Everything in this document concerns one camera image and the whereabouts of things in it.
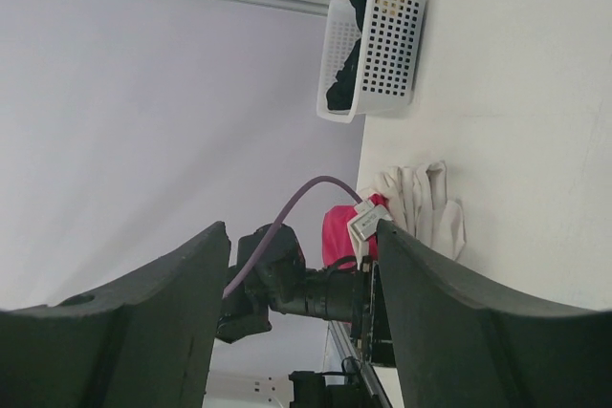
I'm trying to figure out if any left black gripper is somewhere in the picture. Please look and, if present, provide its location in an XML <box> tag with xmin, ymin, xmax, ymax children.
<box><xmin>269</xmin><ymin>256</ymin><xmax>395</xmax><ymax>363</ymax></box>

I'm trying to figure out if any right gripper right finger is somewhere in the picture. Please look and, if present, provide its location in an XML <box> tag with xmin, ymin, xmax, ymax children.
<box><xmin>377</xmin><ymin>221</ymin><xmax>611</xmax><ymax>407</ymax></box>

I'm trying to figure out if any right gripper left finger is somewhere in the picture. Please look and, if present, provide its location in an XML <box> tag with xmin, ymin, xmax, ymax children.
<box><xmin>1</xmin><ymin>222</ymin><xmax>230</xmax><ymax>407</ymax></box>

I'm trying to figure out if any pink t shirt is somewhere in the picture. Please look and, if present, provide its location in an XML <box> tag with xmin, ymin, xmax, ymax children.
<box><xmin>321</xmin><ymin>193</ymin><xmax>388</xmax><ymax>268</ymax></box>

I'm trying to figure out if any white t shirt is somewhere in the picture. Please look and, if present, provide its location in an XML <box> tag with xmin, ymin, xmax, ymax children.
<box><xmin>360</xmin><ymin>161</ymin><xmax>466</xmax><ymax>260</ymax></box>

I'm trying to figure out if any white plastic laundry basket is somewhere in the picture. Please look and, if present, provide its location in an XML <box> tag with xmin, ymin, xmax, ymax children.
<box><xmin>317</xmin><ymin>0</ymin><xmax>427</xmax><ymax>123</ymax></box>

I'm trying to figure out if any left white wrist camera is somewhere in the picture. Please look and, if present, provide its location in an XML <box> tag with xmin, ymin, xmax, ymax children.
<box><xmin>347</xmin><ymin>200</ymin><xmax>392</xmax><ymax>264</ymax></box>

